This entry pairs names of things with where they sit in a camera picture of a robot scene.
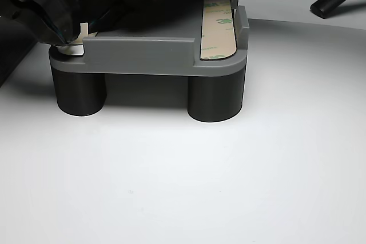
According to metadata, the gray printed fixture plate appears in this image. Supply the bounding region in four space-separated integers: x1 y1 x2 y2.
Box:
48 0 250 78

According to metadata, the beige adhesive tape strip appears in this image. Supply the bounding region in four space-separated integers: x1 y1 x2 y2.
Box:
199 0 238 61
57 22 90 57

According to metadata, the black textured printed clamp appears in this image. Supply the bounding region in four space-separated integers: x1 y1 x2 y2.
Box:
73 0 202 33

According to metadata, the black cylindrical fixture leg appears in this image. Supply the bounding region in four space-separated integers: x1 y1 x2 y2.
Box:
51 66 107 118
187 65 246 123

